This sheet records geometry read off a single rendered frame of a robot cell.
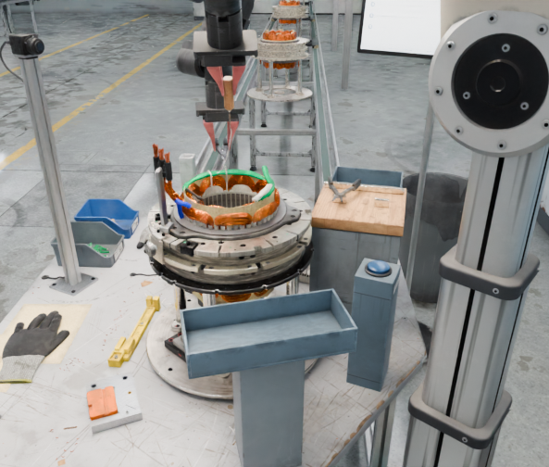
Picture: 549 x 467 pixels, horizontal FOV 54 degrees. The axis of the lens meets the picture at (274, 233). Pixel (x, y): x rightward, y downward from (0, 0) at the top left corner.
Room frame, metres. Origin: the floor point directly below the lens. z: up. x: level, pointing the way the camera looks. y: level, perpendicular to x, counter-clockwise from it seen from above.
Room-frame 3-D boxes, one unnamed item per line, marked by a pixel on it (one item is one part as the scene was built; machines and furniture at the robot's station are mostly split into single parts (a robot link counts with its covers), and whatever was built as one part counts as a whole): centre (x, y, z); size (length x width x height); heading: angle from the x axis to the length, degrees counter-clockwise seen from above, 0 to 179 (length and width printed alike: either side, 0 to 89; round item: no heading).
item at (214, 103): (1.15, 0.11, 1.28); 0.10 x 0.07 x 0.07; 98
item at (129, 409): (0.77, 0.31, 0.79); 0.12 x 0.09 x 0.02; 22
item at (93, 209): (1.51, 0.51, 0.82); 0.16 x 0.14 x 0.07; 89
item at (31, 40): (1.19, 0.51, 1.37); 0.06 x 0.04 x 0.04; 62
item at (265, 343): (0.66, 0.01, 0.92); 0.25 x 0.11 x 0.28; 104
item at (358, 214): (1.08, -0.19, 1.05); 0.20 x 0.19 x 0.02; 166
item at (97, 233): (1.35, 0.52, 0.82); 0.16 x 0.14 x 0.07; 87
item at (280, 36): (3.26, -0.03, 1.05); 0.22 x 0.22 x 0.20
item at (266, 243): (0.97, 0.09, 1.09); 0.32 x 0.32 x 0.01
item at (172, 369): (0.97, 0.09, 0.80); 0.39 x 0.39 x 0.01
